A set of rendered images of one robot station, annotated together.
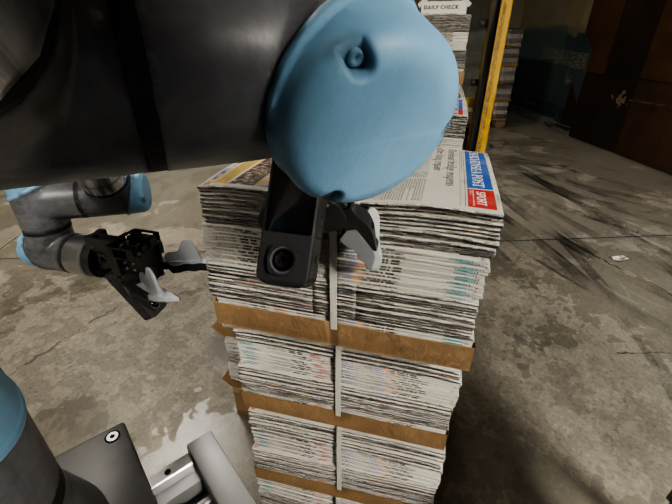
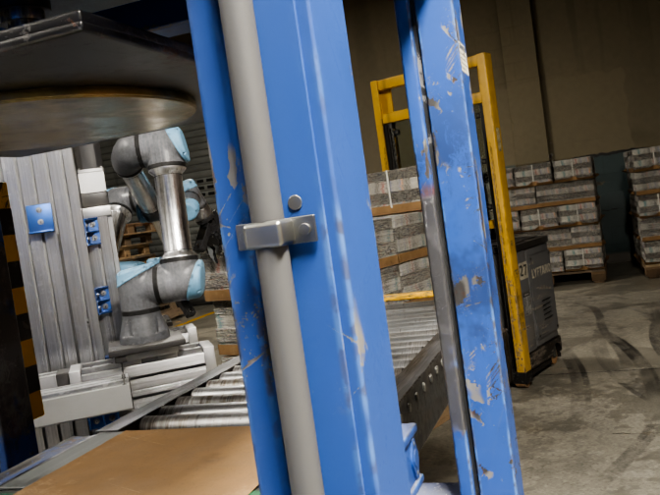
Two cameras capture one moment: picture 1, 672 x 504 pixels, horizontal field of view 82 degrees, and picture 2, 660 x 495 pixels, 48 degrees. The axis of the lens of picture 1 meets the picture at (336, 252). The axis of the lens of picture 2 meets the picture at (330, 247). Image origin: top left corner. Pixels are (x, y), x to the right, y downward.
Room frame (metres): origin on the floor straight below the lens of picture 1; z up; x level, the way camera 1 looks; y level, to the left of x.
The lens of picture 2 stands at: (-2.08, -1.51, 1.14)
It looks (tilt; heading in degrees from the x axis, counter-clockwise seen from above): 3 degrees down; 24
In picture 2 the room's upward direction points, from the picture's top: 8 degrees counter-clockwise
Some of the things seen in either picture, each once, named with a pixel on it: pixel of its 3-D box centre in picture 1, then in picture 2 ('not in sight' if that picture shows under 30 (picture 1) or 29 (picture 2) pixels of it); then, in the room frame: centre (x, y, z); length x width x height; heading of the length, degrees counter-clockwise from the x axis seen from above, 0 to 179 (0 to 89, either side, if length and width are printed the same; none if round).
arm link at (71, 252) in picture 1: (91, 255); not in sight; (0.62, 0.45, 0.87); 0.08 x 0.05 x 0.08; 164
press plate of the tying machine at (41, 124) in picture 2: not in sight; (38, 116); (-1.37, -0.84, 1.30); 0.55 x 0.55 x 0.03; 4
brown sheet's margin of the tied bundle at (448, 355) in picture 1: (420, 290); not in sight; (0.53, -0.14, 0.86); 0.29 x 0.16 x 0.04; 165
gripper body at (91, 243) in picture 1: (125, 258); not in sight; (0.60, 0.37, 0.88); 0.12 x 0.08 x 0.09; 74
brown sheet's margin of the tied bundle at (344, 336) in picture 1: (356, 280); not in sight; (0.56, -0.03, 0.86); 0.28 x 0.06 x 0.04; 165
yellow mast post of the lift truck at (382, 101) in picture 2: not in sight; (400, 226); (2.23, -0.10, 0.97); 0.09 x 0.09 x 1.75; 76
